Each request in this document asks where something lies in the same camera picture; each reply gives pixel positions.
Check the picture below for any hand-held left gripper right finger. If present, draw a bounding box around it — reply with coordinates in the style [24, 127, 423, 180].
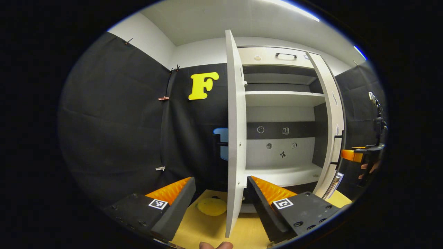
[246, 175, 342, 243]

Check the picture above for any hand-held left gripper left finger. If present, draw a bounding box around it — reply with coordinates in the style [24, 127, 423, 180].
[103, 177, 196, 242]

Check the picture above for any white cabinet door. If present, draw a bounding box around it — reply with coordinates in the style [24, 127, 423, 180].
[306, 52, 346, 199]
[225, 29, 247, 238]

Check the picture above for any grey white cabinet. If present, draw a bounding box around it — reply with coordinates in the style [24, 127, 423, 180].
[237, 45, 343, 213]

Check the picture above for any white cabinet shelf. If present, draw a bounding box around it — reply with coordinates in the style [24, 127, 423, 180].
[245, 91, 326, 107]
[246, 163, 324, 187]

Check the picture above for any beige cabinet drawer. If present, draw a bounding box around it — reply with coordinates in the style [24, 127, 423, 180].
[238, 47, 314, 69]

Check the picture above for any small white box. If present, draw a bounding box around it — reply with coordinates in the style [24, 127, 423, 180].
[327, 172, 344, 200]

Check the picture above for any black stand with white device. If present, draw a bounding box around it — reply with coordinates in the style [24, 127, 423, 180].
[368, 91, 388, 147]

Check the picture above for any yellow round object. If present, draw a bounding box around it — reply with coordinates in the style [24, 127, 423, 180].
[197, 197, 228, 216]

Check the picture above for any black backdrop cloth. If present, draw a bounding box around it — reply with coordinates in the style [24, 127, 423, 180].
[58, 32, 387, 208]

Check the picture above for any black door handle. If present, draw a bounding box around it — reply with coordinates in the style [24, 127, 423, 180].
[330, 130, 345, 170]
[216, 134, 229, 160]

